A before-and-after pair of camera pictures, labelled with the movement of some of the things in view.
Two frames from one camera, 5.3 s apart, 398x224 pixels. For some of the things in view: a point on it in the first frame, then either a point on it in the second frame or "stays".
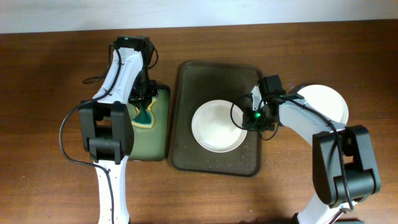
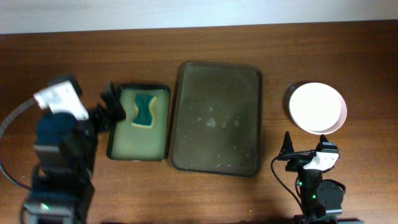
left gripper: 143,96 -> 99,115
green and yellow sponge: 145,118 stays
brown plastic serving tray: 197,83 stays
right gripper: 249,122 -> 298,162
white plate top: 213,128 -> 318,108
